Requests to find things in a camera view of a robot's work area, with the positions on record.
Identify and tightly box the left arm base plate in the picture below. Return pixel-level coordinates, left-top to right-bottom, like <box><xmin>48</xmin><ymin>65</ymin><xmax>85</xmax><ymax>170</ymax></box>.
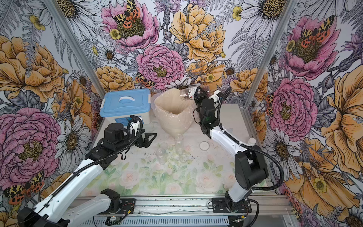
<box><xmin>99</xmin><ymin>198</ymin><xmax>136</xmax><ymax>215</ymax></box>

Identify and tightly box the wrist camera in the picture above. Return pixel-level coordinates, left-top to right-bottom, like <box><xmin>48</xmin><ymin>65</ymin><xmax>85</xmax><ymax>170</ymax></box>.
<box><xmin>128</xmin><ymin>115</ymin><xmax>142</xmax><ymax>136</ymax></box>
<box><xmin>209</xmin><ymin>90</ymin><xmax>224</xmax><ymax>104</ymax></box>

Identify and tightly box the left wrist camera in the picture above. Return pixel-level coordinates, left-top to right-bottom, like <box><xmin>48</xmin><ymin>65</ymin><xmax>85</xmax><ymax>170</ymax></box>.
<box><xmin>128</xmin><ymin>115</ymin><xmax>142</xmax><ymax>136</ymax></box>

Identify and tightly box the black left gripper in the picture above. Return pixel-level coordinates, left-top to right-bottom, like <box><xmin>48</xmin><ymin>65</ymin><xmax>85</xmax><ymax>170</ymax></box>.
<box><xmin>115</xmin><ymin>129</ymin><xmax>157</xmax><ymax>152</ymax></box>

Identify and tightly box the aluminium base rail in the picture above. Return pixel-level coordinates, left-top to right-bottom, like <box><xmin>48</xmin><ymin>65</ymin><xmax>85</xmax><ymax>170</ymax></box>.
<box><xmin>67</xmin><ymin>195</ymin><xmax>298</xmax><ymax>227</ymax></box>

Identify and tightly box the clear jar with dried flowers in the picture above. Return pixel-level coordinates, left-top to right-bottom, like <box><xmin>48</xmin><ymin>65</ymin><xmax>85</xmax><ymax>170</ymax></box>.
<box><xmin>175</xmin><ymin>134</ymin><xmax>185</xmax><ymax>155</ymax></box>

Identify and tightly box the tall jar with white lid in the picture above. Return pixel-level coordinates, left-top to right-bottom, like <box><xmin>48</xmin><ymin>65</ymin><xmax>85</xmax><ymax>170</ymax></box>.
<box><xmin>180</xmin><ymin>87</ymin><xmax>199</xmax><ymax>101</ymax></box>

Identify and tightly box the blue lidded storage box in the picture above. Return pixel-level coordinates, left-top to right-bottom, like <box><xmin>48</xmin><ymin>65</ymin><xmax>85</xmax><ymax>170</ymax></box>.
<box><xmin>100</xmin><ymin>89</ymin><xmax>151</xmax><ymax>124</ymax></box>

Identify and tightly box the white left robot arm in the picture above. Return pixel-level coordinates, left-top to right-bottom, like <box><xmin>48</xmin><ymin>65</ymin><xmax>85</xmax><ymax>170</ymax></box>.
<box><xmin>17</xmin><ymin>115</ymin><xmax>151</xmax><ymax>227</ymax></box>

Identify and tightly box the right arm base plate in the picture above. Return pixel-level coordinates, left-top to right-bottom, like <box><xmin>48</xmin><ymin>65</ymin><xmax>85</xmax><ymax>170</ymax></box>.
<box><xmin>211</xmin><ymin>198</ymin><xmax>252</xmax><ymax>214</ymax></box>

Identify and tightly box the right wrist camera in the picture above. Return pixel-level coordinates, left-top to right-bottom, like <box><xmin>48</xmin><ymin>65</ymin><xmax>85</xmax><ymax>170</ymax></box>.
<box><xmin>209</xmin><ymin>90</ymin><xmax>224</xmax><ymax>104</ymax></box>

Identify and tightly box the bin with plastic liner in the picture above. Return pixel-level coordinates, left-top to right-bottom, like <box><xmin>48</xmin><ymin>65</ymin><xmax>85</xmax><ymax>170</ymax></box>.
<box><xmin>151</xmin><ymin>89</ymin><xmax>196</xmax><ymax>137</ymax></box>

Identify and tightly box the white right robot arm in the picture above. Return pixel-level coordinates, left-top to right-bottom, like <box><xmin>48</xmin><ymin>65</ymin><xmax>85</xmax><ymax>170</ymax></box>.
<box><xmin>193</xmin><ymin>88</ymin><xmax>268</xmax><ymax>212</ymax></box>

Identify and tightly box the small white pill bottle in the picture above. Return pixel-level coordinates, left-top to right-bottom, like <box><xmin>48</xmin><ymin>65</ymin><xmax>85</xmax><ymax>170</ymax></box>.
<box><xmin>248</xmin><ymin>138</ymin><xmax>257</xmax><ymax>146</ymax></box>

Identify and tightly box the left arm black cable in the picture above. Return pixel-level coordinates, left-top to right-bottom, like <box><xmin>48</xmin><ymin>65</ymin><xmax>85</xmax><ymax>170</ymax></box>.
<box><xmin>36</xmin><ymin>115</ymin><xmax>144</xmax><ymax>211</ymax></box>

